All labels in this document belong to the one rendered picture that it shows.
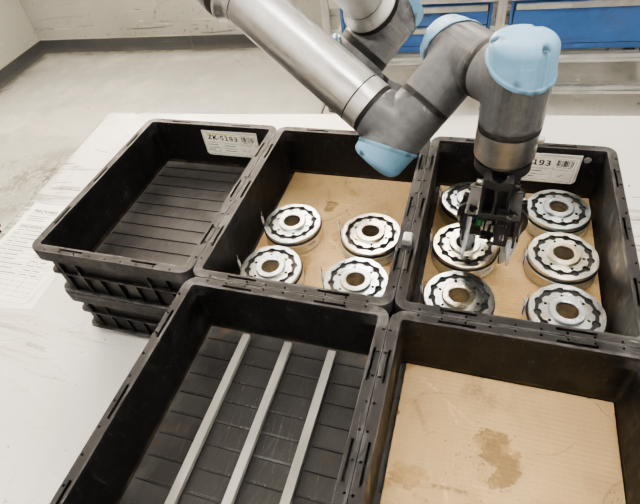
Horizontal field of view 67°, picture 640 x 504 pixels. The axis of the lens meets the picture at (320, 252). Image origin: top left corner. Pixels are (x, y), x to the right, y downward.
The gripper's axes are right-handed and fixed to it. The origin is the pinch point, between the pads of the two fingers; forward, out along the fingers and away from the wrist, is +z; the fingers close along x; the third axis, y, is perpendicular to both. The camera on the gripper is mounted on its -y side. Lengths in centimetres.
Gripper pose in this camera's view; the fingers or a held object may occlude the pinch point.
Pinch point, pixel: (485, 251)
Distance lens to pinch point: 82.5
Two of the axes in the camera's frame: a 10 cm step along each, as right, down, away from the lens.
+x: 9.3, 1.8, -3.2
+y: -3.5, 7.0, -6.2
